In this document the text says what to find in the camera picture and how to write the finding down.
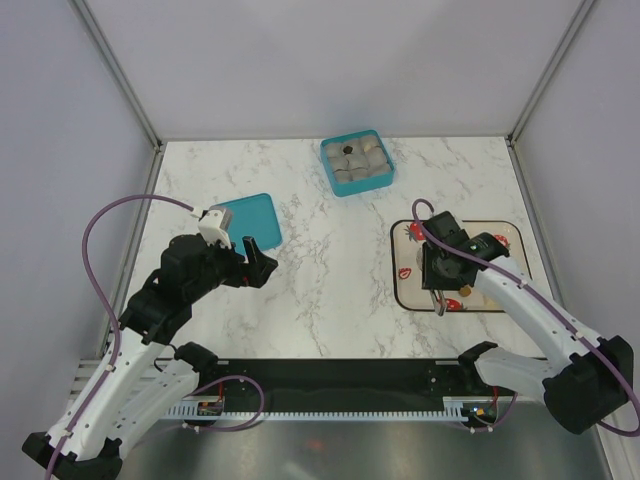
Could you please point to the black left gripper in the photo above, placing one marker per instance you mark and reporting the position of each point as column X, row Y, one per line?
column 253, row 273

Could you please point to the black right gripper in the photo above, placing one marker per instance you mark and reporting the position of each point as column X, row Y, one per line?
column 429, row 280

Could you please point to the metal tongs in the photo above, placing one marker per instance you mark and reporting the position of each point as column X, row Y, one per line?
column 439, row 301

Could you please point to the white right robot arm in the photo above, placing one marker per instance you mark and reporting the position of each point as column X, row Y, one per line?
column 582, row 377

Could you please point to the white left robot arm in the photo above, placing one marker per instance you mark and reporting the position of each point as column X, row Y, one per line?
column 93, row 437

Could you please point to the teal chocolate box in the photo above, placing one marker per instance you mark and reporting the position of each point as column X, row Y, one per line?
column 358, row 172

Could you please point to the teal box lid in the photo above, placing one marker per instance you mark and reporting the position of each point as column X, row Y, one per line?
column 254, row 216

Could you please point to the strawberry print tray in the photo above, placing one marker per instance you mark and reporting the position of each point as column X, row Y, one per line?
column 406, row 249

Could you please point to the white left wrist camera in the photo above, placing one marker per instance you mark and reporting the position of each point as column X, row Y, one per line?
column 213, row 226

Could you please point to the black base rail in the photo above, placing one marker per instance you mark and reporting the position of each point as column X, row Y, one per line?
column 355, row 383

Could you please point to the white slotted cable duct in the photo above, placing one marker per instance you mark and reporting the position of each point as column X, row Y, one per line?
column 446, row 409

